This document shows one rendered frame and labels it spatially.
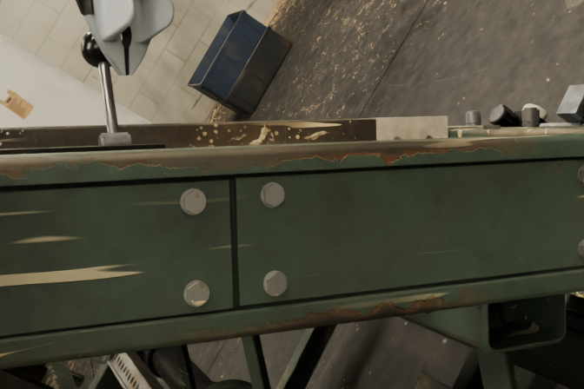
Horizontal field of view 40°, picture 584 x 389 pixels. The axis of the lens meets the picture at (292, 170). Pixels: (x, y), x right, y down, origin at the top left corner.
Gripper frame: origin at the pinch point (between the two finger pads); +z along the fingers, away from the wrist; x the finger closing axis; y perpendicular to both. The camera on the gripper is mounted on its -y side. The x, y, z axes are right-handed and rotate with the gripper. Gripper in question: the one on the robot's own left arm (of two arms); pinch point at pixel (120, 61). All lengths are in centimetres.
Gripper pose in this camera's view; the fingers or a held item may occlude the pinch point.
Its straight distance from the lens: 68.3
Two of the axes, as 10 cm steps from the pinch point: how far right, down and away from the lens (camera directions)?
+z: 0.3, 10.0, 0.5
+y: 6.7, 0.2, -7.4
